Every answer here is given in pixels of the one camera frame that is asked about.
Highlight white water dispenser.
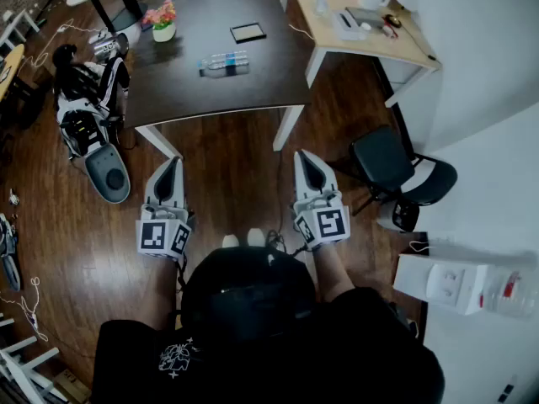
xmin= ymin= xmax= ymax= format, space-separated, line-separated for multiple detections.
xmin=393 ymin=236 xmax=494 ymax=317

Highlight dark brown table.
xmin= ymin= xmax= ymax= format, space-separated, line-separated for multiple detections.
xmin=124 ymin=0 xmax=315 ymax=160

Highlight clear water jug red label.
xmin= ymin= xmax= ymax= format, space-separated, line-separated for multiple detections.
xmin=479 ymin=263 xmax=539 ymax=320

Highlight round wooden table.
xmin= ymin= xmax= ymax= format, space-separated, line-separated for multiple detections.
xmin=0 ymin=43 xmax=26 ymax=100

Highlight person's left forearm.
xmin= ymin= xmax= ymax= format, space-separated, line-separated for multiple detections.
xmin=156 ymin=255 xmax=187 ymax=327

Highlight short white floor cable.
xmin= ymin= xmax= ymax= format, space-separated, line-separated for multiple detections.
xmin=0 ymin=275 xmax=50 ymax=343

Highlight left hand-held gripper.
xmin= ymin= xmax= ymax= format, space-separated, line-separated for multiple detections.
xmin=135 ymin=157 xmax=193 ymax=263

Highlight grey shoes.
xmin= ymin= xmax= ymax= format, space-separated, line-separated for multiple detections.
xmin=0 ymin=212 xmax=22 ymax=292

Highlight person's black chest bag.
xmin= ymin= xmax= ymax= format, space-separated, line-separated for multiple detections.
xmin=180 ymin=244 xmax=317 ymax=344

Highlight grey oval floor object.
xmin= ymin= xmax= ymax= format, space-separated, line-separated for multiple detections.
xmin=83 ymin=143 xmax=131 ymax=205

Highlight white slatted rack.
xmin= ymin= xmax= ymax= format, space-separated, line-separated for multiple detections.
xmin=0 ymin=313 xmax=68 ymax=404

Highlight long white floor cable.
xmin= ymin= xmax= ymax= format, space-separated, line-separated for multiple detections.
xmin=20 ymin=18 xmax=102 ymax=72

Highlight person's right forearm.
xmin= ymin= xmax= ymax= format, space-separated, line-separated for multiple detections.
xmin=312 ymin=244 xmax=357 ymax=303

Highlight stainless steel bin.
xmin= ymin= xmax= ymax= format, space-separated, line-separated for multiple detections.
xmin=88 ymin=31 xmax=130 ymax=62

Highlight person's black shirt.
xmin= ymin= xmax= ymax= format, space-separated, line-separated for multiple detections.
xmin=90 ymin=286 xmax=447 ymax=404

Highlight black office chair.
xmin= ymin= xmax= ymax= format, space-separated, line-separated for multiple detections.
xmin=349 ymin=125 xmax=459 ymax=233

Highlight grey flat book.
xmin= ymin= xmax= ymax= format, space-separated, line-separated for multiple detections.
xmin=344 ymin=6 xmax=385 ymax=29

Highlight white tissue box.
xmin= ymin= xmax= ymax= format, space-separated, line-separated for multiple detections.
xmin=332 ymin=8 xmax=368 ymax=41

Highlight clear plastic bottle blue label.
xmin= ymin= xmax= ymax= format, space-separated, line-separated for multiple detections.
xmin=197 ymin=50 xmax=250 ymax=72

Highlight pink flowers in white pot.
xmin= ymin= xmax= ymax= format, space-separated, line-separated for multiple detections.
xmin=141 ymin=0 xmax=178 ymax=44

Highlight cardboard box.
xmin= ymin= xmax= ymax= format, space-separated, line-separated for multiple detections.
xmin=52 ymin=368 xmax=92 ymax=403

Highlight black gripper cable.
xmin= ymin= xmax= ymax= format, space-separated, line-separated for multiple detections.
xmin=264 ymin=107 xmax=311 ymax=257

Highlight white chair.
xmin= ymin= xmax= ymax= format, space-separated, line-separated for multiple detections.
xmin=0 ymin=8 xmax=41 ymax=50

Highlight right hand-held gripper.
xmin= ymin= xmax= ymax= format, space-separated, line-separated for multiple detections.
xmin=290 ymin=149 xmax=351 ymax=252

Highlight black picture frame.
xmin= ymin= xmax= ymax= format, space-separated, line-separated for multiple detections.
xmin=229 ymin=22 xmax=268 ymax=44

